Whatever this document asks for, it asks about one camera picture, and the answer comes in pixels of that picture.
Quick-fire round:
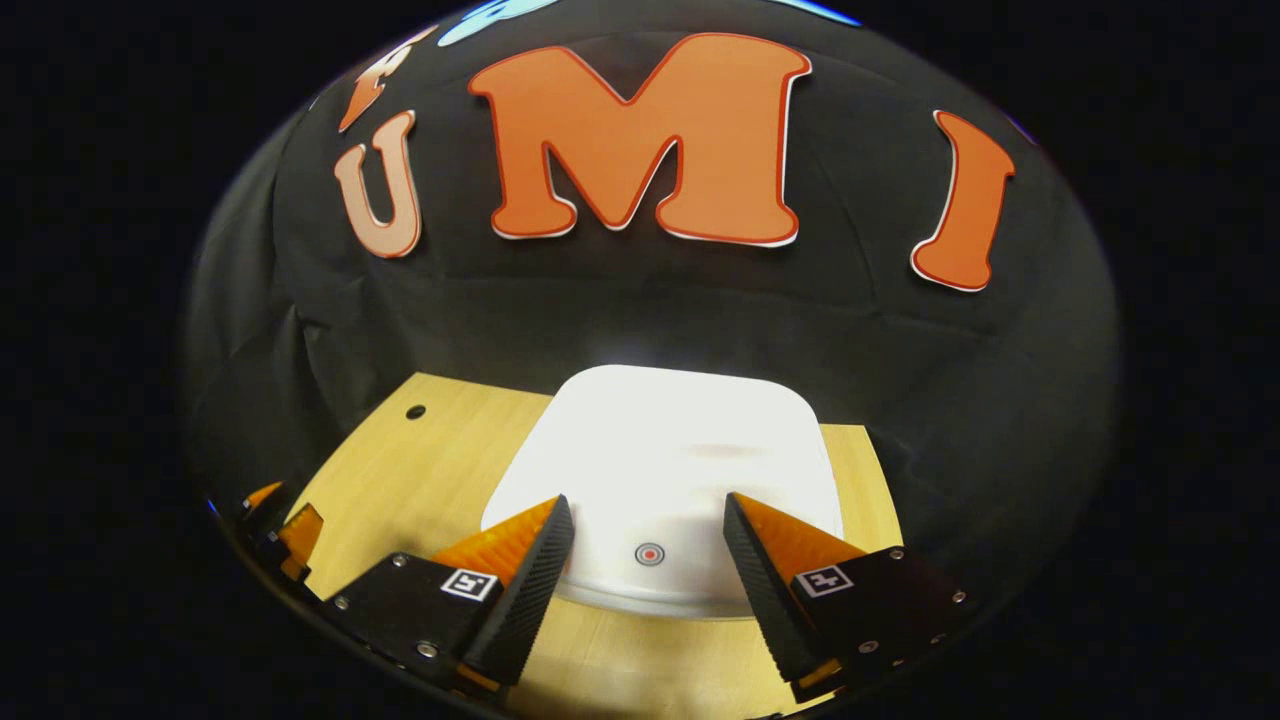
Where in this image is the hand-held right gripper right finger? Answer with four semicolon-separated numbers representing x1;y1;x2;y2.
722;491;981;704

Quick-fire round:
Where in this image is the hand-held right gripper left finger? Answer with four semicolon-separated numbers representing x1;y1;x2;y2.
322;494;577;701

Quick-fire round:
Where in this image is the white desktop garbage bin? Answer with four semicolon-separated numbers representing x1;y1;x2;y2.
480;364;846;621

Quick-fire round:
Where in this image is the wooden desktop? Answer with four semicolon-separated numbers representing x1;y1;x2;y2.
285;372;904;720

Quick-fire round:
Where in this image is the black backdrop cloth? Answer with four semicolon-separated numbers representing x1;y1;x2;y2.
180;0;1121;621

